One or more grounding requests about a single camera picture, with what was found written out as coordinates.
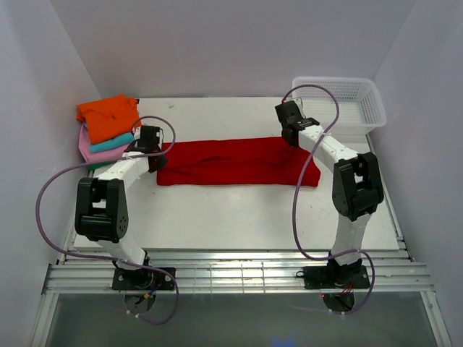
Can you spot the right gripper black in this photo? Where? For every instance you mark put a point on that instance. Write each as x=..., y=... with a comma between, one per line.
x=291, y=144

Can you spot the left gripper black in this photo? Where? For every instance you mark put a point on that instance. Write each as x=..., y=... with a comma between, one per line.
x=160, y=163

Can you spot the red t shirt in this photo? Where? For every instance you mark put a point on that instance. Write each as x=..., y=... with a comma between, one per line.
x=265, y=160

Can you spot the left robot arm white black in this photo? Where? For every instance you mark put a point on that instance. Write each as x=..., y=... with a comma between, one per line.
x=102, y=213

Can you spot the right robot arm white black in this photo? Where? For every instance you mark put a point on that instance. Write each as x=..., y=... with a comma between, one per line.
x=357, y=191

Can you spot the teal folded t shirt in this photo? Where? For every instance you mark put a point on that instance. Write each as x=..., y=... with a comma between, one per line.
x=121, y=140

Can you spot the orange folded t shirt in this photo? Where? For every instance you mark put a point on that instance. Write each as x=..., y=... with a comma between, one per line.
x=108, y=118

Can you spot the white plastic basket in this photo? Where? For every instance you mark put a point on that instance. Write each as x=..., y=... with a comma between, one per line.
x=360, y=104

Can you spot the green folded t shirt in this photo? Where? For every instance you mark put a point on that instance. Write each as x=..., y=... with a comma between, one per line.
x=96, y=166

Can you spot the pink folded t shirt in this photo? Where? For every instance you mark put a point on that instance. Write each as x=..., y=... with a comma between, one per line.
x=84, y=144

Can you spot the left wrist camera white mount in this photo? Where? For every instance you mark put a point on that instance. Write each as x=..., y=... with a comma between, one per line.
x=137, y=132

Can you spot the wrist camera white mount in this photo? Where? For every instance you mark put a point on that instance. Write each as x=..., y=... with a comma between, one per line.
x=137, y=132
x=298, y=102

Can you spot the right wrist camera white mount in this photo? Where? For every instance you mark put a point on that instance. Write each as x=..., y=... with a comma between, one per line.
x=298, y=102

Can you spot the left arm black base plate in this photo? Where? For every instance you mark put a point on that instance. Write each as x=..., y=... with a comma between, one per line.
x=159, y=278

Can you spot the aluminium frame rail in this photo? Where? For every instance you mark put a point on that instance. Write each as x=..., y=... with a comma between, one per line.
x=236, y=251

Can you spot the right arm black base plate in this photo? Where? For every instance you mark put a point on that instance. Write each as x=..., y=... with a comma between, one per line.
x=322, y=277

